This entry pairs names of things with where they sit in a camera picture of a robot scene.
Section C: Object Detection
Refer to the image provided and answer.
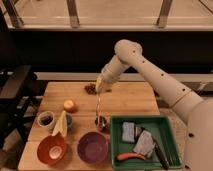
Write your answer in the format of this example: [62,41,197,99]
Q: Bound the purple bowl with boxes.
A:
[77,132,109,164]

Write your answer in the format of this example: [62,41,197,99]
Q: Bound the orange carrot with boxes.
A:
[116,152,146,161]

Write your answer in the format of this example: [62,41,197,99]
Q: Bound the orange fruit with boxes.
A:
[63,100,77,113]

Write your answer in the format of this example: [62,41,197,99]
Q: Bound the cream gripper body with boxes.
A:
[95,74,112,93]

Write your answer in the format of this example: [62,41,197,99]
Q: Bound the small metal cup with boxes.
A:
[95,116,108,131]

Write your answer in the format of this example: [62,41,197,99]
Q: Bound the white cup with dark contents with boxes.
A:
[37,111,55,131]

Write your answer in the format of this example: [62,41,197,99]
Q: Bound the black handled knife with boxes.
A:
[153,139,169,170]

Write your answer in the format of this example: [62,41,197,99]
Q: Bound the grey crumpled cloth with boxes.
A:
[133,130,155,157]

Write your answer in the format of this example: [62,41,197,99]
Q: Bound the dark chair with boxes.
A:
[0,65,37,149]

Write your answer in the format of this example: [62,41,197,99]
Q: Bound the orange bowl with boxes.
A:
[37,134,67,166]

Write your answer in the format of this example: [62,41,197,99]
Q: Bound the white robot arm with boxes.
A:
[96,39,213,171]

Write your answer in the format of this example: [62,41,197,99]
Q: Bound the blue grey sponge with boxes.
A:
[122,122,135,143]

